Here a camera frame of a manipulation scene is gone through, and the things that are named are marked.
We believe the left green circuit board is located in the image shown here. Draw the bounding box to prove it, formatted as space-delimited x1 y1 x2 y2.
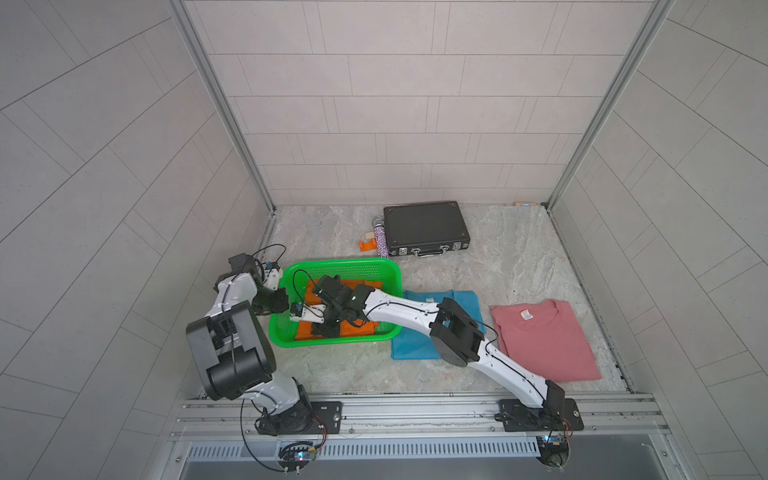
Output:
277 441 319 474

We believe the small orange object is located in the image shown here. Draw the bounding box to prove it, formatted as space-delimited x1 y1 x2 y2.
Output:
359 238 377 252

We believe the purple patterned bottle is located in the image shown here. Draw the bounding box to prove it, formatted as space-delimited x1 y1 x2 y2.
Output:
372 217 390 258

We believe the orange t-shirt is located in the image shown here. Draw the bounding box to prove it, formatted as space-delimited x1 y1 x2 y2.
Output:
294 281 379 341

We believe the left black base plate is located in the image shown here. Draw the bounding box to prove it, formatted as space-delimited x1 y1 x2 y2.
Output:
254 401 343 436

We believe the aluminium mounting rail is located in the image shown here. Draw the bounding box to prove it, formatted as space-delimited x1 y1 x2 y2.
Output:
163 392 670 441

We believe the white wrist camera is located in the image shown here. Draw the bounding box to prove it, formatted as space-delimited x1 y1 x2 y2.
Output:
289 302 325 324
262 262 283 291

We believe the right green circuit board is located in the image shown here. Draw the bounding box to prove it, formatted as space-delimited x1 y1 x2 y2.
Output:
536 435 570 470

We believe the green plastic basket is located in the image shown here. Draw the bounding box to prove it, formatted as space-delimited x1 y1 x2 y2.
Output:
268 258 403 348

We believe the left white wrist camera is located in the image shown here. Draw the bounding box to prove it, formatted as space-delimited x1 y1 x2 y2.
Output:
262 262 283 291

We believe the pink folded t-shirt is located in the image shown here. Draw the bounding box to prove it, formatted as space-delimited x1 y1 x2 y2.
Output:
490 300 602 383

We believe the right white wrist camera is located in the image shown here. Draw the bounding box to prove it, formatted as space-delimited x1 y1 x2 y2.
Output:
289 302 325 324

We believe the green circuit board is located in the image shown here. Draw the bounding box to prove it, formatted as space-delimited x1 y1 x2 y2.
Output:
536 435 570 470
277 441 319 474

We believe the black hard case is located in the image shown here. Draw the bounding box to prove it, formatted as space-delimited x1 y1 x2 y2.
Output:
383 201 471 257

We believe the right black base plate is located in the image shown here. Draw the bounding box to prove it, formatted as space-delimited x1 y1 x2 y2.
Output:
494 398 584 433

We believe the blue folded t-shirt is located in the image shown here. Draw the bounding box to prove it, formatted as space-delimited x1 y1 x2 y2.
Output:
391 290 482 361

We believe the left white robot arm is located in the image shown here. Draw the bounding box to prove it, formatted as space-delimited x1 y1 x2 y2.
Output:
186 253 314 436

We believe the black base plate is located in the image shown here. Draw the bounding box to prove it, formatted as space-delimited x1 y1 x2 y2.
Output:
494 398 584 433
254 401 343 436

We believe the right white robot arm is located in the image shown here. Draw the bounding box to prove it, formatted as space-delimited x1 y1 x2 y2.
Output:
312 275 565 419

